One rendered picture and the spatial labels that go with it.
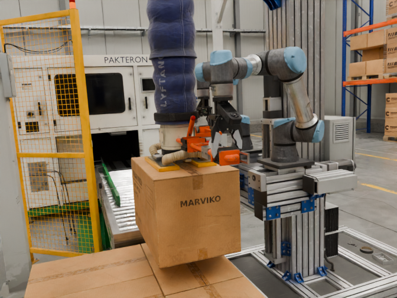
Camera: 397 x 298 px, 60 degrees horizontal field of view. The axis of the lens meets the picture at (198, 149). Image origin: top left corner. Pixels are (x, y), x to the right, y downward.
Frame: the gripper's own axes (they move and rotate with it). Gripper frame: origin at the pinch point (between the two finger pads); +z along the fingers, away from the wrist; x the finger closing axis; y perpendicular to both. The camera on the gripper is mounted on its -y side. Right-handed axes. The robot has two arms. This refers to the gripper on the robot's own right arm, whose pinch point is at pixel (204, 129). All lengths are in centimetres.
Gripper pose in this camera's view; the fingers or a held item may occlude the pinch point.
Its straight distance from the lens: 212.0
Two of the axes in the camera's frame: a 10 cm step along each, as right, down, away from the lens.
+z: 0.5, 9.9, 1.4
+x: 9.4, -1.0, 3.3
